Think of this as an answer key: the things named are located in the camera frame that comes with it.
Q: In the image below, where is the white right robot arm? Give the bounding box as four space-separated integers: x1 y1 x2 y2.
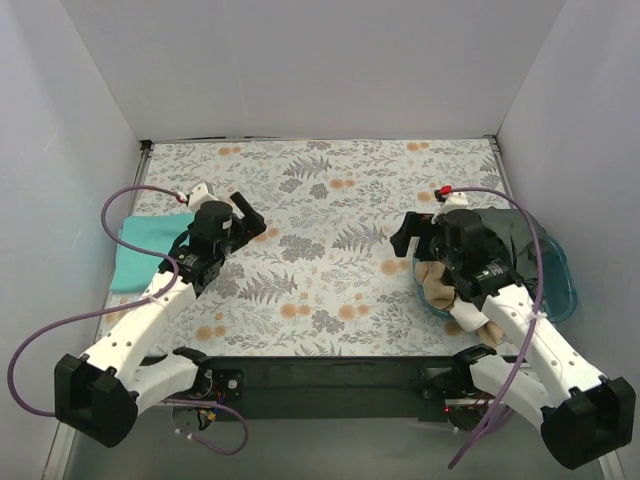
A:
390 209 636 469

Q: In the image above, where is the white t shirt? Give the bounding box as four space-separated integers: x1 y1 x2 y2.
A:
450 298 489 332

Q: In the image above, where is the floral patterned table cover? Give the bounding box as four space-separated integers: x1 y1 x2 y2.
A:
133 139 505 356

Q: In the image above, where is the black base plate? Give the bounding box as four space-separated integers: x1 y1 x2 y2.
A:
176 356 486 421

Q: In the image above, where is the teal t shirt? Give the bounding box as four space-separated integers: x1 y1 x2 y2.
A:
108 212 195 296

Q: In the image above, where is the clear blue plastic basket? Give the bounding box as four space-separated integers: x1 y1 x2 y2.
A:
412 235 577 327

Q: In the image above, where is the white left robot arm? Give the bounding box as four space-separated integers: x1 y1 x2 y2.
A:
54 184 266 447

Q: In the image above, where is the grey t shirt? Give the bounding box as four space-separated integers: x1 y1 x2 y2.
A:
475 207 538 298

